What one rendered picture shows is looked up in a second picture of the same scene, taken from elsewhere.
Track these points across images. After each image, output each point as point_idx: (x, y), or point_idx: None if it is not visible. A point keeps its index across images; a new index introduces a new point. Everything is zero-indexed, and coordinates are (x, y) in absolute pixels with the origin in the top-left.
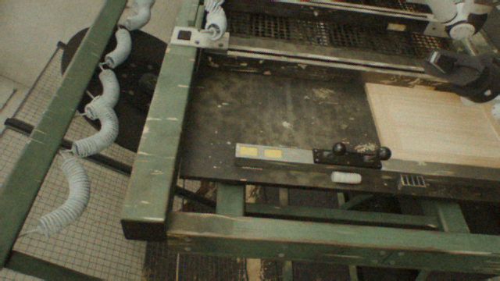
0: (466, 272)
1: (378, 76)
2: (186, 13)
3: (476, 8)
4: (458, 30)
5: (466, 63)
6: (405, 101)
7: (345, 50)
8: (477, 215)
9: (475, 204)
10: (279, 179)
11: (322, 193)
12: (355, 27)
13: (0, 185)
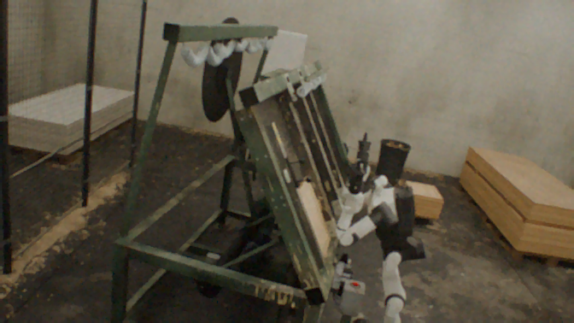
0: (285, 243)
1: (313, 179)
2: (290, 75)
3: None
4: (349, 201)
5: (361, 171)
6: (312, 196)
7: None
8: (249, 316)
9: (253, 313)
10: (272, 147)
11: (164, 242)
12: None
13: None
